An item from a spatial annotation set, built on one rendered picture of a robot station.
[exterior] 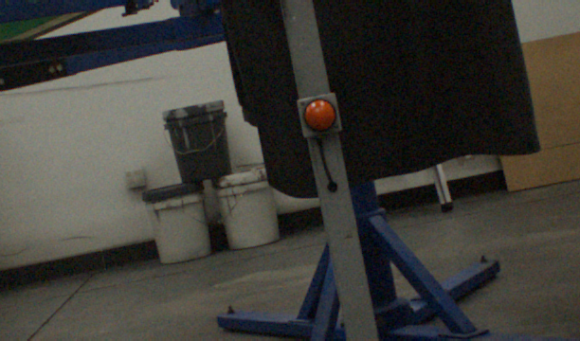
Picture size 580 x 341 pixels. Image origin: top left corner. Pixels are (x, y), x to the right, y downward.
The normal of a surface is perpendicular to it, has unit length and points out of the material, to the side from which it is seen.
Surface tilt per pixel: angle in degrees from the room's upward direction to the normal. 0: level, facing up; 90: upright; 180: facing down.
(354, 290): 90
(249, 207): 93
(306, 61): 90
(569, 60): 77
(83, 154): 90
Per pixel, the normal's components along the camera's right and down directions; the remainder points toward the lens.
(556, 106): -0.02, -0.15
